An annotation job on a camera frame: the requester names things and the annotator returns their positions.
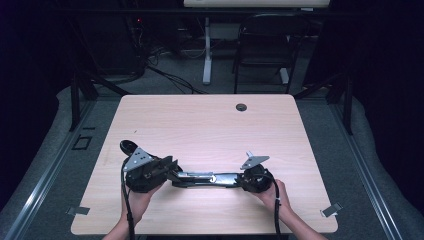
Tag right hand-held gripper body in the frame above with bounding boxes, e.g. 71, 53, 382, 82
239, 151, 275, 194

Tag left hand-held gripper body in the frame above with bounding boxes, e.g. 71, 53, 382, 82
122, 147, 168, 194

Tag black stapler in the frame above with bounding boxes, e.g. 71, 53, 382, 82
119, 139, 246, 190

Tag person's right hand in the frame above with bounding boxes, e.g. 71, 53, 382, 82
251, 179, 295, 219

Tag person's left hand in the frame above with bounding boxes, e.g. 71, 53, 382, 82
120, 181, 165, 225

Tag grey tape piece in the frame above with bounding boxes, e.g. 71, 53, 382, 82
65, 206, 91, 216
320, 201, 344, 219

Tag black metal stand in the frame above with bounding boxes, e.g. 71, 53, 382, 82
68, 64, 132, 133
293, 71, 354, 136

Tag dark equipment with red light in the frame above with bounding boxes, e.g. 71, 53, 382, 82
124, 14, 149, 73

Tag black folding chair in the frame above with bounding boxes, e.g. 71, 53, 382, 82
232, 13, 310, 95

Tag black horizontal crossbar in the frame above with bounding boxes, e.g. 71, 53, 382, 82
63, 7, 334, 16

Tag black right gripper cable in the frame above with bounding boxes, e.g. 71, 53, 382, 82
258, 168, 284, 240

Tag black floor outlet frame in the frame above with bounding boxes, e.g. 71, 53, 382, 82
71, 133, 94, 151

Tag black floor cables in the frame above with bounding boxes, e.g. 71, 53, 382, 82
145, 46, 209, 95

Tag aluminium floor rail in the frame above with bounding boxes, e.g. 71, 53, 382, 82
3, 99, 98, 240
329, 99, 405, 240

